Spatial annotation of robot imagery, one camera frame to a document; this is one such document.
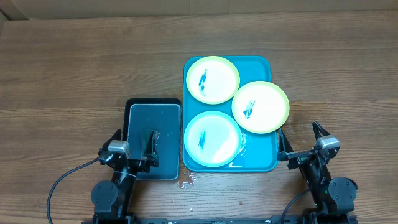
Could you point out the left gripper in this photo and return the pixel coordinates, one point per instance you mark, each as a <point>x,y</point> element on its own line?
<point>142,166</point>

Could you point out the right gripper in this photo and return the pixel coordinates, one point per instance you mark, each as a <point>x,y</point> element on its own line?
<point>286,152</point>

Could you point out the yellow-green plate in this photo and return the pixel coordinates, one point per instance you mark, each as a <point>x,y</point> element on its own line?
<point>260,107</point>
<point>212,80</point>

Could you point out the light blue plate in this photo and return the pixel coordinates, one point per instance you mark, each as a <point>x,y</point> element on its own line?
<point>212,138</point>

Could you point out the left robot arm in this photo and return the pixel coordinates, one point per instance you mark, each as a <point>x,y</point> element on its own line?
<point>112,198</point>

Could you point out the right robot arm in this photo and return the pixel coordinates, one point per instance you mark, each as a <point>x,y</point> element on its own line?
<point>333,197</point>

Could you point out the black water tray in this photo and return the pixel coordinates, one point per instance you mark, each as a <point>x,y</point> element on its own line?
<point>164,115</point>

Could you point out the teal plastic tray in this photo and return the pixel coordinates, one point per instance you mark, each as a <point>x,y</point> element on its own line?
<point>258,152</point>

